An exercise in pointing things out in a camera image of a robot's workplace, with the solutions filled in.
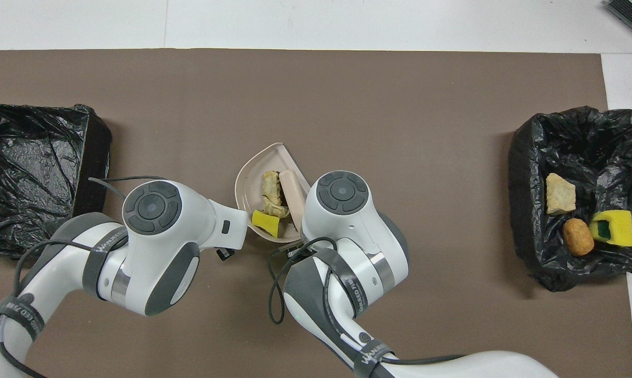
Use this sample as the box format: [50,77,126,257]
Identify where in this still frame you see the small green yellow sponge piece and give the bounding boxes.
[252,210,281,239]

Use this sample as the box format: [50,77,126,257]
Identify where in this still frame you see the beige plastic dustpan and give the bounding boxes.
[235,142,312,244]

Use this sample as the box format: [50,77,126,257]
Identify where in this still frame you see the beige hand brush black bristles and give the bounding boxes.
[280,169,308,232]

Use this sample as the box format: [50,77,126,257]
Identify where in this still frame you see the orange crusted bread piece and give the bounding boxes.
[545,173,577,216]

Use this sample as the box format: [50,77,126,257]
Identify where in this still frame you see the brown oval bread roll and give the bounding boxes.
[563,218,595,257]

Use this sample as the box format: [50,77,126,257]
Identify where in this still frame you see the yellow sponge piece green side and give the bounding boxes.
[589,220,616,243]

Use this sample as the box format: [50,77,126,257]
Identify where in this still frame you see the large yellow sponge piece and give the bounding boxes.
[594,210,632,247]

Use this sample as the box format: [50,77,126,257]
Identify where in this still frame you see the black bag-lined bin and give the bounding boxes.
[0,103,112,259]
[507,106,632,293]

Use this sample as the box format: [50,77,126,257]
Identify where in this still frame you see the brown table mat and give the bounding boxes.
[0,49,632,378]

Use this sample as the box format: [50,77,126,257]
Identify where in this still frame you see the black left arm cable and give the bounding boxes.
[0,176,164,378]

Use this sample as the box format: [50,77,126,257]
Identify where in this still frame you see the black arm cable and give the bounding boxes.
[267,237,463,365]
[0,176,164,378]

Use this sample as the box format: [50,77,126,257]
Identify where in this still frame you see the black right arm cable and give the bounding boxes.
[267,237,463,365]

